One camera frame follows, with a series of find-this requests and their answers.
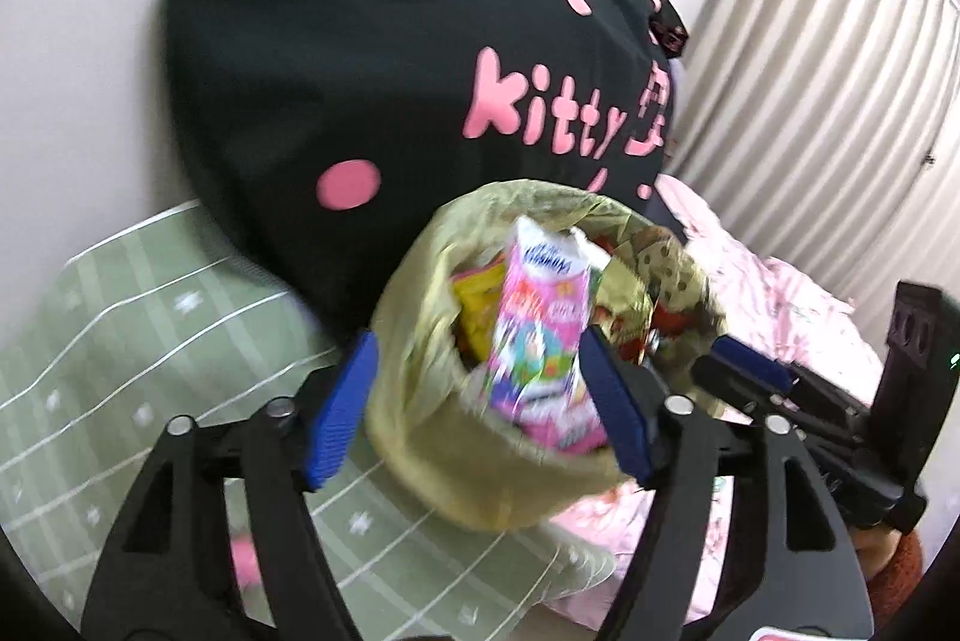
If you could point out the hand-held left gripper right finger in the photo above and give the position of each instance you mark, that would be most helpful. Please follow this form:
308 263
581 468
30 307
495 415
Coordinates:
615 409

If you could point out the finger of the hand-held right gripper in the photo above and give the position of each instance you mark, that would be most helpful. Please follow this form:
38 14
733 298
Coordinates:
754 362
727 390

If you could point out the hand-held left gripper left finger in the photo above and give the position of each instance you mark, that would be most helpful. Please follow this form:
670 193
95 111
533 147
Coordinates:
341 416

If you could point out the bin with yellow plastic liner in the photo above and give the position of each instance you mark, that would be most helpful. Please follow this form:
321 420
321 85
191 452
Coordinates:
442 446

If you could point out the pink purple snack packet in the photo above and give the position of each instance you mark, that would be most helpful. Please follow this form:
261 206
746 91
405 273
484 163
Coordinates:
540 326

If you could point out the gold snack wrapper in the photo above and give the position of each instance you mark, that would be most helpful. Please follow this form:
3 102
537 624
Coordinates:
622 296

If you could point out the yellow snack wrapper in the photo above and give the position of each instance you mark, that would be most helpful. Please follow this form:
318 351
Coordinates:
476 304

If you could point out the person's right forearm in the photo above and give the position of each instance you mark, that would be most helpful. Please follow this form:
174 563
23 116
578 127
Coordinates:
896 573

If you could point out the pink printed blanket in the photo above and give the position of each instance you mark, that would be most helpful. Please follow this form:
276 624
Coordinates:
780 311

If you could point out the green checked tablecloth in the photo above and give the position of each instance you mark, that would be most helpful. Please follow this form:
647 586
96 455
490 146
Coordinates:
150 326

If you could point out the grey pleated curtain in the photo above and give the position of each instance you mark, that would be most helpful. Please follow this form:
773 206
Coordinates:
840 86

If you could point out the black bag with pink print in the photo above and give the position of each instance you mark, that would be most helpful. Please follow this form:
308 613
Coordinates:
337 49

